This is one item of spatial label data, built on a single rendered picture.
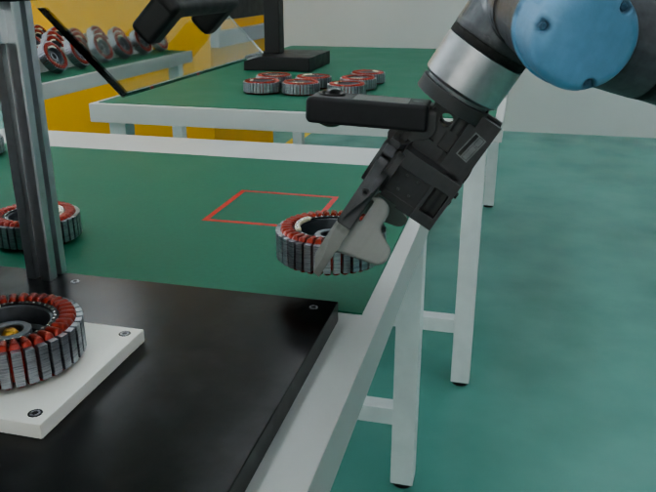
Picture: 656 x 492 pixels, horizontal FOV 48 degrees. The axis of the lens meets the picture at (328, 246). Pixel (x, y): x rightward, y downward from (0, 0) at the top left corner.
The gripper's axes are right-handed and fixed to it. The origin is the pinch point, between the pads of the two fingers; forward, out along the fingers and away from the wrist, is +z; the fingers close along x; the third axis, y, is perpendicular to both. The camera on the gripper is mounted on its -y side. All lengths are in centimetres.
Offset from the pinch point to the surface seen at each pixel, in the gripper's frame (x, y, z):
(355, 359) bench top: -11.1, 8.0, 2.8
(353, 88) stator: 134, -21, 15
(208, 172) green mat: 47, -26, 22
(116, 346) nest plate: -19.7, -9.6, 9.6
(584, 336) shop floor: 154, 80, 44
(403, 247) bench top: 18.7, 7.7, 2.6
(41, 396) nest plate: -28.1, -10.7, 10.4
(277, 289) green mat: 1.7, -2.0, 8.4
